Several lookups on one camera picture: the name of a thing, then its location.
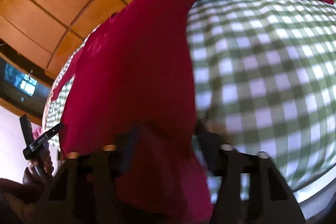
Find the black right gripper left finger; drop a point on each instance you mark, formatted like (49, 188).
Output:
(84, 190)

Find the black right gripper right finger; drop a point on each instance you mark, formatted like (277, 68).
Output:
(252, 189)

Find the maroon embroidered sweater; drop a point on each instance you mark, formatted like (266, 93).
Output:
(135, 73)

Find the person's left hand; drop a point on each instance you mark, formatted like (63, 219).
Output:
(37, 168)

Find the window with blue curtain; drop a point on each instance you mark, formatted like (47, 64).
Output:
(23, 90)

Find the green checked bed sheet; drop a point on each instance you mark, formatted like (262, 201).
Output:
(264, 76)

